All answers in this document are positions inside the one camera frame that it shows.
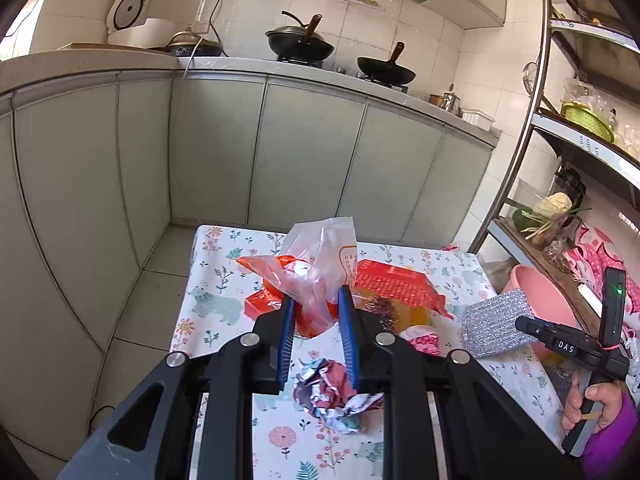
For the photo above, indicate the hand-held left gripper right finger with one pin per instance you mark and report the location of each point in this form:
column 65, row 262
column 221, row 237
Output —
column 348, row 340

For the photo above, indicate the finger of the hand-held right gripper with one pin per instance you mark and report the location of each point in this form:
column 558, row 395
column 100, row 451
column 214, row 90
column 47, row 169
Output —
column 532, row 327

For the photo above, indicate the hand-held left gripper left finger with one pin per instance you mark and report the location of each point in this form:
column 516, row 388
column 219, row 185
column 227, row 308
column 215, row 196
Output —
column 286, row 340

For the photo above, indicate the pink plastic basin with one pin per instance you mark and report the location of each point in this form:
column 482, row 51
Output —
column 530, row 290

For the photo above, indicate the orange plastic bag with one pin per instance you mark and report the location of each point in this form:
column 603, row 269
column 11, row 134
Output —
column 260, row 270

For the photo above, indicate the red printed packaging bag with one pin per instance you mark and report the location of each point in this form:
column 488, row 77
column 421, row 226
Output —
column 400, row 285

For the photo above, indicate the clear plastic bag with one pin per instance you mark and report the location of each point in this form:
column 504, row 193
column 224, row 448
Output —
column 320, row 250

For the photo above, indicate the person's right forearm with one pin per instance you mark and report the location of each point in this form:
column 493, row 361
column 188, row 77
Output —
column 615, row 445

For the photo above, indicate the person's right hand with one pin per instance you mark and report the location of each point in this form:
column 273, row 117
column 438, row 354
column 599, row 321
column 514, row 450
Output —
column 610, row 402

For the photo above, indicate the silver scouring pad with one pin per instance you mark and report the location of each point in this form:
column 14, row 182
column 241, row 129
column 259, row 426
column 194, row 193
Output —
column 495, row 322

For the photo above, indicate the crumpled foil wrapper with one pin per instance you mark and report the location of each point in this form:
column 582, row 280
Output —
column 320, row 390

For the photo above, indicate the pink polka-dot cloth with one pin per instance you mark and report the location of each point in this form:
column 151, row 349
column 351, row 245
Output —
column 595, row 255

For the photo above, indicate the floral tablecloth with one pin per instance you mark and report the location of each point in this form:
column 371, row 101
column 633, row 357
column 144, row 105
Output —
column 225, row 305

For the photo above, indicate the pink floral wrapper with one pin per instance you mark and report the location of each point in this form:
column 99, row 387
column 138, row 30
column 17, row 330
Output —
column 422, row 342

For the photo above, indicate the bag of brown grains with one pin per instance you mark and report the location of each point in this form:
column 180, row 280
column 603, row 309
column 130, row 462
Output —
column 557, row 257

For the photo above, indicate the green onions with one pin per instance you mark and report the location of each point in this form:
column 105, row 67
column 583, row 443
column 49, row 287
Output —
column 545, row 222

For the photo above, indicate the green vegetable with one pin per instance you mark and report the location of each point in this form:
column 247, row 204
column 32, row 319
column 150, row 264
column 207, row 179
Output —
column 522, row 217

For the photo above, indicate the green colander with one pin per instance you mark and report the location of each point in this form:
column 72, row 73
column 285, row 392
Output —
column 587, row 122

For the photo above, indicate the kitchen counter cabinet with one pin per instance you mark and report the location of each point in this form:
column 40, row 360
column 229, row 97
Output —
column 225, row 150

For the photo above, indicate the white plastic container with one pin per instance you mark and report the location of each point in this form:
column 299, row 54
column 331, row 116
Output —
column 477, row 117

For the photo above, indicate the metal kettle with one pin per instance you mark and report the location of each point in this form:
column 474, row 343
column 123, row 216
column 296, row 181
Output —
column 451, row 101

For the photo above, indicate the metal shelf rack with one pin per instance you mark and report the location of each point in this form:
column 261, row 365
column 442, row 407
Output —
column 537, row 80

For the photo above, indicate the metal strainer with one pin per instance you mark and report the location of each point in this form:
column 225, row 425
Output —
column 530, row 77

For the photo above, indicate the gas stove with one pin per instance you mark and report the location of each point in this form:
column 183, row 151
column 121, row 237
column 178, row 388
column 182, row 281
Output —
column 345, row 70

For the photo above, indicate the black wok with lid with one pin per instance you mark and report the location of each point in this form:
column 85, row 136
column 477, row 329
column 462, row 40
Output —
column 300, row 42

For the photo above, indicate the black induction cooker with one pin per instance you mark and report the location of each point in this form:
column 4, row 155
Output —
column 200, row 50

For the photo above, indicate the glass pot lid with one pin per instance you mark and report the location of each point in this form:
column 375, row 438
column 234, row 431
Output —
column 184, row 40

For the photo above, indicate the wooden cutting board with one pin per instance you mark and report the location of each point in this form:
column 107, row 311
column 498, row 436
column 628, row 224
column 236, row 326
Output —
column 100, row 46

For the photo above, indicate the white rice cooker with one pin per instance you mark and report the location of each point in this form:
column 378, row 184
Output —
column 130, row 12

